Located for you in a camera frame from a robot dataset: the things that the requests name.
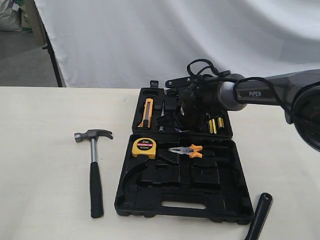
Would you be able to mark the orange handled pliers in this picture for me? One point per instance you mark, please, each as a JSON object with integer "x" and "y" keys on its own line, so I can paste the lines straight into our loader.
{"x": 193, "y": 151}

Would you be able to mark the orange utility knife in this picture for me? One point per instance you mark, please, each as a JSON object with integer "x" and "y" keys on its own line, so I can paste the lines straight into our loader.
{"x": 147, "y": 114}

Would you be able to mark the clear tester screwdriver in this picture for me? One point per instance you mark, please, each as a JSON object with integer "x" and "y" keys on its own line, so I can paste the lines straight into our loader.
{"x": 161, "y": 127}

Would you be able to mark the white sack in background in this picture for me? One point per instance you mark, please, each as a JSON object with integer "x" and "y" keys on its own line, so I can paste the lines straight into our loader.
{"x": 10, "y": 16}

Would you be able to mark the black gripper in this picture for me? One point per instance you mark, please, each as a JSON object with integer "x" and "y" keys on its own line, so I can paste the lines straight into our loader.
{"x": 199, "y": 103}

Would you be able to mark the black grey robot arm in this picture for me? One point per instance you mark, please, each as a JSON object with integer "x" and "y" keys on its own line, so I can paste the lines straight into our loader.
{"x": 297, "y": 93}

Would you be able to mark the black adjustable wrench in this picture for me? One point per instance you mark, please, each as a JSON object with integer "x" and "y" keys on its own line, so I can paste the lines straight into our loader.
{"x": 261, "y": 213}

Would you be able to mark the white backdrop cloth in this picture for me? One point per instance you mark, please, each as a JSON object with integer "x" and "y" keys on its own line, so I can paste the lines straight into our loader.
{"x": 127, "y": 43}

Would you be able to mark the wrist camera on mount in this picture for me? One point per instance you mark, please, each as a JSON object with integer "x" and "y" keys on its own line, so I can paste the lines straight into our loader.
{"x": 176, "y": 87}

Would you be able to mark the yellow tape measure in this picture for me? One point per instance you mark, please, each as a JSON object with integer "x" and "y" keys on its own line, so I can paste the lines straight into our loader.
{"x": 144, "y": 146}

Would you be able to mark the black backdrop stand pole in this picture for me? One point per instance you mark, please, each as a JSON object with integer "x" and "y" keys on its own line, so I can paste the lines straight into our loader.
{"x": 48, "y": 46}

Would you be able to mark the claw hammer black grip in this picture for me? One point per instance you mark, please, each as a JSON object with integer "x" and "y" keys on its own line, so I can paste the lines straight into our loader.
{"x": 95, "y": 184}

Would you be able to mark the black plastic tool case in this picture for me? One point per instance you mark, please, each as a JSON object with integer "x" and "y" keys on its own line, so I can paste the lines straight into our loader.
{"x": 211, "y": 187}

